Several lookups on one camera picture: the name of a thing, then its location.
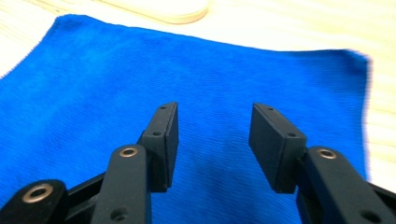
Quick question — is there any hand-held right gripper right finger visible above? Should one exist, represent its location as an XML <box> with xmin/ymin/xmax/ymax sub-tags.
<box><xmin>247</xmin><ymin>103</ymin><xmax>396</xmax><ymax>224</ymax></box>

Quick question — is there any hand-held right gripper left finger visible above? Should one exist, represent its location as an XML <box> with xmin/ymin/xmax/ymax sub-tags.
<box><xmin>91</xmin><ymin>101</ymin><xmax>180</xmax><ymax>224</ymax></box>

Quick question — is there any blue cloth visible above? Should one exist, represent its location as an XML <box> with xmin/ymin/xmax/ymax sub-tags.
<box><xmin>0</xmin><ymin>13</ymin><xmax>373</xmax><ymax>224</ymax></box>

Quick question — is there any light wooden board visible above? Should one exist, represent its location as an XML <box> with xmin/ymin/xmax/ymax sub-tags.
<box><xmin>40</xmin><ymin>0</ymin><xmax>209</xmax><ymax>25</ymax></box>

